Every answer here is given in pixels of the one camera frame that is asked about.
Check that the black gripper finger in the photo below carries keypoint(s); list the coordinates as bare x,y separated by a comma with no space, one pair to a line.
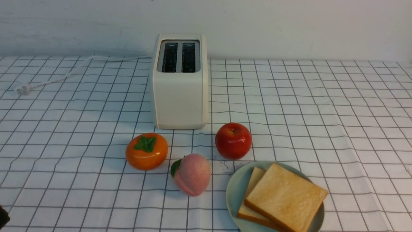
4,217

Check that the toast slice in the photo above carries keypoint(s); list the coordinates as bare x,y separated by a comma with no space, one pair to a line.
285,198
245,212

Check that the white two-slot toaster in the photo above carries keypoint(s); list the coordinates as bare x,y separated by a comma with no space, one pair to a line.
179,82

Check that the white grid tablecloth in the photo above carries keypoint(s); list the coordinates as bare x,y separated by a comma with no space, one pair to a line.
345,124

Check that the orange persimmon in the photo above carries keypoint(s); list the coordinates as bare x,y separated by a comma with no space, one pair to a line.
147,151

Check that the pink peach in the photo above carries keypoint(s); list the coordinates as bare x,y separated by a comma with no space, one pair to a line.
191,174

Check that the light green plate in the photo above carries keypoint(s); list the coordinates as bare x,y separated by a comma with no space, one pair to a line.
236,190

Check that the red apple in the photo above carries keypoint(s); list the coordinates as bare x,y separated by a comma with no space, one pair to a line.
233,141

